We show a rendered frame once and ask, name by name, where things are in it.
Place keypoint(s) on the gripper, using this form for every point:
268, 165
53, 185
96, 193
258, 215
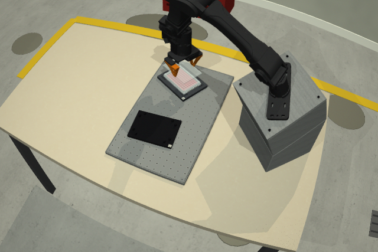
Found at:
184, 52

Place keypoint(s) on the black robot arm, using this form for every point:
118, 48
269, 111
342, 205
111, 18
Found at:
268, 66

